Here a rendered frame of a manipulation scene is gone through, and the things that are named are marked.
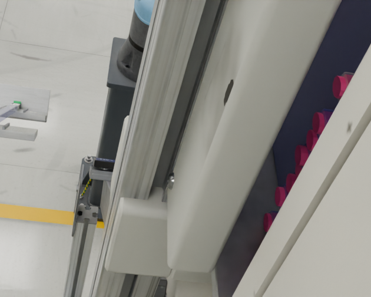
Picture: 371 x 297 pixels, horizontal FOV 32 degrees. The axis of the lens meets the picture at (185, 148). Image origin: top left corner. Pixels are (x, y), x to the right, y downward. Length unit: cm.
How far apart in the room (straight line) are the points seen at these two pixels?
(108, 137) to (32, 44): 86
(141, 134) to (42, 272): 162
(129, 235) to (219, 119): 14
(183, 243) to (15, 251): 167
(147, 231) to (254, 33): 18
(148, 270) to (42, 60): 214
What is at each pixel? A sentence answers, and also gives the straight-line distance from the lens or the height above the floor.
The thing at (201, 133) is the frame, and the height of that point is 147.
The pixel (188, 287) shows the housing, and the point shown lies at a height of 125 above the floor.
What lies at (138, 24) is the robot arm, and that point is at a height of 70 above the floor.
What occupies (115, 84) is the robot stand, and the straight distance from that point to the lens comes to 165.
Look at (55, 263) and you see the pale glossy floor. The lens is 195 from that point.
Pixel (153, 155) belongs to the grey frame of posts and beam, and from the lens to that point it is 34.
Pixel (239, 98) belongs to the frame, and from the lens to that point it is 24.
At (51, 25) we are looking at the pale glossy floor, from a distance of 268.
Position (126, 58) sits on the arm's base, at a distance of 166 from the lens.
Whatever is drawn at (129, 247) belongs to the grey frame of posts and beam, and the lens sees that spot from 39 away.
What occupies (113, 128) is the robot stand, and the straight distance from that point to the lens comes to 178.
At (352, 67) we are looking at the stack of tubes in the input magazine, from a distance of 31.
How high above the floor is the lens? 167
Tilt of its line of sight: 46 degrees down
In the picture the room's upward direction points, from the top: 18 degrees clockwise
